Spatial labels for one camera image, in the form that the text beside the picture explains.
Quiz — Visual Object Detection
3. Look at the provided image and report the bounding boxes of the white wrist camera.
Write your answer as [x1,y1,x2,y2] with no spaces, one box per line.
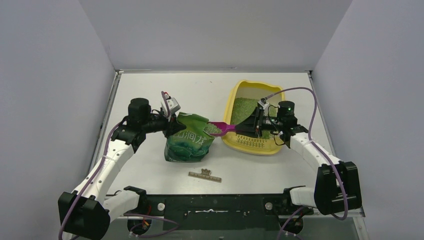
[161,97,181,118]
[257,98,270,113]

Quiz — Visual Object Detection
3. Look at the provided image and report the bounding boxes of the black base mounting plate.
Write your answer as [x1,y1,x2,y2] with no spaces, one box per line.
[130,193,299,231]

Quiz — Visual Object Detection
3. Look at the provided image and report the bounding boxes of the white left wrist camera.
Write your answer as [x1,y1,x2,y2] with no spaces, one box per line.
[161,97,181,118]

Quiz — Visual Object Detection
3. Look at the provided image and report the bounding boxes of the green cat litter bag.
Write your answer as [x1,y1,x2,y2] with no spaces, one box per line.
[164,112,215,163]

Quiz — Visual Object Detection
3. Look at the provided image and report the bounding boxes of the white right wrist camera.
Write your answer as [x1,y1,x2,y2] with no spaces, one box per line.
[257,98,270,113]

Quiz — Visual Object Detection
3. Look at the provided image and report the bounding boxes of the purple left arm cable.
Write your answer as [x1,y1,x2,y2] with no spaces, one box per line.
[58,91,181,240]

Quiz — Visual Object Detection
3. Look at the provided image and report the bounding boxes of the yellow litter box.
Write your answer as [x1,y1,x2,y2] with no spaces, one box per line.
[221,80,283,156]

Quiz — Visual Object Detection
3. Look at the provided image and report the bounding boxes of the magenta plastic scoop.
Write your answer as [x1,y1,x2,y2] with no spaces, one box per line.
[203,121,236,137]

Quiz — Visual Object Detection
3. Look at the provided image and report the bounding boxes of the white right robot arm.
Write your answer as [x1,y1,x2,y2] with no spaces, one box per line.
[235,100,362,215]

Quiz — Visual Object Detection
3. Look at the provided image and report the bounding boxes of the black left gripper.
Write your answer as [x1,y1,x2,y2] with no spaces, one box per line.
[141,111,187,139]

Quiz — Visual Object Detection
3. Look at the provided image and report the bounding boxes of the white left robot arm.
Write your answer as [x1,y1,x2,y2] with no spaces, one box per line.
[58,93,186,240]

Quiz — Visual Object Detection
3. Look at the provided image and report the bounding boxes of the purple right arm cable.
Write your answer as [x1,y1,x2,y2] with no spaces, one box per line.
[261,87,349,240]

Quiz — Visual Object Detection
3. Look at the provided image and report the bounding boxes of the green litter granules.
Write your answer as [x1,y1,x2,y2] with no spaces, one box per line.
[204,97,277,139]

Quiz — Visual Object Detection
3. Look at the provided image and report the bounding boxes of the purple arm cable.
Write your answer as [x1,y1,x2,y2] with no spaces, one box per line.
[261,87,349,240]
[58,91,181,240]

